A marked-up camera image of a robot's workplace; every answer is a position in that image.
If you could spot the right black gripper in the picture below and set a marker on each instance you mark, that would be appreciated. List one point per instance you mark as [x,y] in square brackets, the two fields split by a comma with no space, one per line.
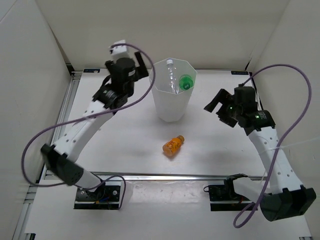
[224,98]

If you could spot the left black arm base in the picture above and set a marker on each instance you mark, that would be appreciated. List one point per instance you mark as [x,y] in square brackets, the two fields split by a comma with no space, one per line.
[106,197]

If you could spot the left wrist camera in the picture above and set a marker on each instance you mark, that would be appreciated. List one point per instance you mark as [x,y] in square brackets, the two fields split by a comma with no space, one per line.
[119,52]

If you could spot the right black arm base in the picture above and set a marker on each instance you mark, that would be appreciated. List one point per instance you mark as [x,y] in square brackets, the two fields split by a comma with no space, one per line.
[222,196]

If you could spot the aluminium rail front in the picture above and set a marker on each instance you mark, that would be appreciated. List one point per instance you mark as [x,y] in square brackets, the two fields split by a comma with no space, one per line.
[129,176]

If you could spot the white octagonal plastic bin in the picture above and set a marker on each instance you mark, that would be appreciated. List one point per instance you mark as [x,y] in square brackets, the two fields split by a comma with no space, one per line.
[170,107]

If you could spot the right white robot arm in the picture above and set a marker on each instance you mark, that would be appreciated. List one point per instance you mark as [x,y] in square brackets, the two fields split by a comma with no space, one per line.
[285,195]

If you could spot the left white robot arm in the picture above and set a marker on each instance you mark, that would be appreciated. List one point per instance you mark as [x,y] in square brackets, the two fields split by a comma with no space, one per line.
[60,157]

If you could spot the orange juice bottle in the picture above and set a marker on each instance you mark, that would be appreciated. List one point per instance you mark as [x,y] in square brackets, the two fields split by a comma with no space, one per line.
[171,148]

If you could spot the clear unlabeled plastic bottle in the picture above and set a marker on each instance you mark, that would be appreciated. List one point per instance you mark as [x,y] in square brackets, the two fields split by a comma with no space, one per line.
[173,82]

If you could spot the green plastic soda bottle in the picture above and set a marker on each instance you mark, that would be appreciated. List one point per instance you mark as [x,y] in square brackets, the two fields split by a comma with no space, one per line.
[186,82]

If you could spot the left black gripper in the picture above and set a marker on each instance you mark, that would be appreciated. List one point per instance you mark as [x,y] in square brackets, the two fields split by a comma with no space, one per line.
[141,70]

